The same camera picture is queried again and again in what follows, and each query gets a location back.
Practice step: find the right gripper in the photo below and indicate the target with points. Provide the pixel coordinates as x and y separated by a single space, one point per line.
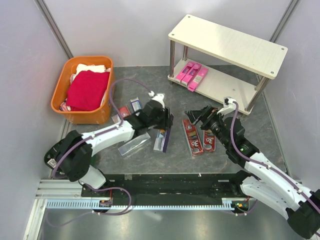
207 113

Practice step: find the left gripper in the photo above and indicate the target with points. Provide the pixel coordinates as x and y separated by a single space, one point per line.
167 122

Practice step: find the holographic purple toothpaste box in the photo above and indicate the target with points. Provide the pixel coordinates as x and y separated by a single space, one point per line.
162 140

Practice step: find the pink toothpaste box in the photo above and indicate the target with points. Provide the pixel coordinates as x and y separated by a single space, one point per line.
184 71
191 74
198 78

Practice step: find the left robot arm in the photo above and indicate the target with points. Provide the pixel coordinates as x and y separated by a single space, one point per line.
72 155

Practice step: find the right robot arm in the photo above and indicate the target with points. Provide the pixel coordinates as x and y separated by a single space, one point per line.
263 181

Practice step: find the white two-tier shelf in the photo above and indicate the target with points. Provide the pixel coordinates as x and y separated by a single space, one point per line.
248 52

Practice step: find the red 3D toothpaste box middle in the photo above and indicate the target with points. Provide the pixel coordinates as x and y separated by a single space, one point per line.
192 137

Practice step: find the red 3d toothpaste box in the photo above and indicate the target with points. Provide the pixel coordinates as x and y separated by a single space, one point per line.
123 112
209 141
192 137

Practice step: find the red 3D toothpaste box right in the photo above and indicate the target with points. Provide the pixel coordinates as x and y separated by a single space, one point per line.
209 141

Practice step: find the red 3D toothpaste box left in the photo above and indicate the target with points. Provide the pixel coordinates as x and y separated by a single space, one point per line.
123 112

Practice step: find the silver toothpaste box small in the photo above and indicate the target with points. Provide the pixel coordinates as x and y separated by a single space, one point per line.
116 118

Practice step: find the silver toothpaste box long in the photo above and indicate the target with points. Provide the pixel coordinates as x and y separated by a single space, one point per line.
134 145

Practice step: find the orange plastic basket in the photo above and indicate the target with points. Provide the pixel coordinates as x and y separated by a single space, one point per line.
98 116

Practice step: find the red folded cloth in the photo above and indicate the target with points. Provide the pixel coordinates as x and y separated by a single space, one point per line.
87 90

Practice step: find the white cloth in basket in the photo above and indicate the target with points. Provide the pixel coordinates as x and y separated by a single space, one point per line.
94 68

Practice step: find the small pink packet in basket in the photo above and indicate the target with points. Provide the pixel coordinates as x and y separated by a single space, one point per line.
64 107

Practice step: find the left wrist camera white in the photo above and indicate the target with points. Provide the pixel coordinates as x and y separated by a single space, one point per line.
159 97

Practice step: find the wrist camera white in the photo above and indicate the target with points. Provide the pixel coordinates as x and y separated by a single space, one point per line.
159 97
229 106

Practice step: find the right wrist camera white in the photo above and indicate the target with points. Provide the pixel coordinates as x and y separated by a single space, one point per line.
229 106

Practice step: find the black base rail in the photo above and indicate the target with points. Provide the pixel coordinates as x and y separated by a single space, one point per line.
180 187

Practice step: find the white cable duct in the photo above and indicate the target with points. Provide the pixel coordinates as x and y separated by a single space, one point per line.
223 204

